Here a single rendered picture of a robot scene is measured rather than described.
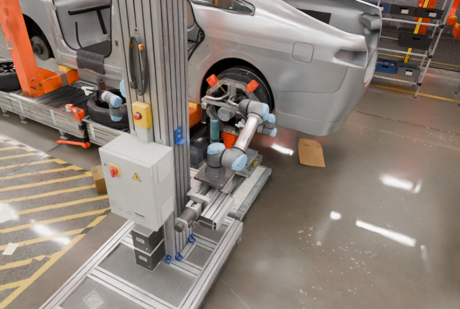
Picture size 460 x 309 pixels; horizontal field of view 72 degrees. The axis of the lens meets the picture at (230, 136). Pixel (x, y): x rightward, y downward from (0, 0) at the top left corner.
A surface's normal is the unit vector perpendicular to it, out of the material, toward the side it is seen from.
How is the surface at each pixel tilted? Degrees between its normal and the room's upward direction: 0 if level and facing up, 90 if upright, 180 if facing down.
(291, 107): 90
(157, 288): 0
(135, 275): 0
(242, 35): 90
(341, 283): 0
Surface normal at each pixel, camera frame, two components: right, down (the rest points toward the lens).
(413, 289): 0.05, -0.85
